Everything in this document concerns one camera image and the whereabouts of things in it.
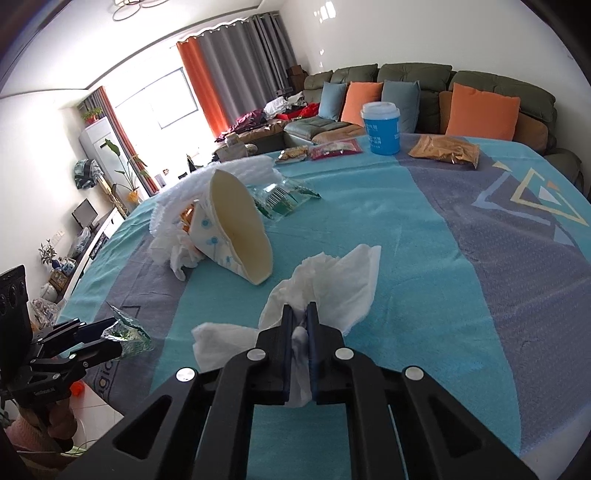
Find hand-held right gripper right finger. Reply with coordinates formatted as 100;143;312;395
305;301;541;480

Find white television cabinet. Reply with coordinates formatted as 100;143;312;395
30;203;129;315

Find tall floor plant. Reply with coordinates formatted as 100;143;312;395
102;138;151;205

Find cloth covered fan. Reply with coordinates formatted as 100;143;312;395
74;158;105;190

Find small blue cushion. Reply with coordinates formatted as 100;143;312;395
318;82;348;121

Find brown stacked boxes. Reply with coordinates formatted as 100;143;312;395
286;65;308;91

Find large orange cushion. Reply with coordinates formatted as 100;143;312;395
445;83;522;141

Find grey and orange side curtain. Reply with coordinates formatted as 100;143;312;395
87;85;158;195

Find clear biscuit packet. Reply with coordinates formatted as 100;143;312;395
276;145;309;165

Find clear green wrapper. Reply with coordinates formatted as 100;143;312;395
249;179;322;223

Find person's left forearm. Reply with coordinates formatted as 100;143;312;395
0;413;90;469

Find ring ceiling lamp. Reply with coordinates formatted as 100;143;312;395
111;0;174;22

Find blue cup with white lid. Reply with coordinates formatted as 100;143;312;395
360;102;402;156

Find white clothes pile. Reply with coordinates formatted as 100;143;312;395
263;96;293;116

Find window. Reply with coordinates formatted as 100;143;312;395
111;68;204;139

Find brown cushion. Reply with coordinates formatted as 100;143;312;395
438;91;454;134

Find brown snack packet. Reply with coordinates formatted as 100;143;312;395
409;135;481;170

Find red snack packet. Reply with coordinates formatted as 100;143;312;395
308;138;365;161

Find white standing air conditioner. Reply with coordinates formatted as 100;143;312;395
78;115;129;214

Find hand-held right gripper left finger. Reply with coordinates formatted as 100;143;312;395
55;304;296;480

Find purple clothes pile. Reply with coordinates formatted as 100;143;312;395
230;111;279;136

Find green sofa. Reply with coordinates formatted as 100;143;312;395
215;64;585;195

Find small white crumpled tissue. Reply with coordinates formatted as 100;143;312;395
169;240;206;282

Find black monitor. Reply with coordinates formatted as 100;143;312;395
72;199;99;230

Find person's left hand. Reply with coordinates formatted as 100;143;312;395
18;396;78;445

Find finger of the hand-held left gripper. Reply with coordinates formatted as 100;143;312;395
31;318;117;346
67;340;124;366

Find large blue cushion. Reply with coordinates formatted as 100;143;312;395
381;80;421;134

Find green foil wrapper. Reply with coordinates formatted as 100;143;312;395
104;302;153;359

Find crushed dotted paper cup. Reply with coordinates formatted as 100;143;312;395
189;168;274;285

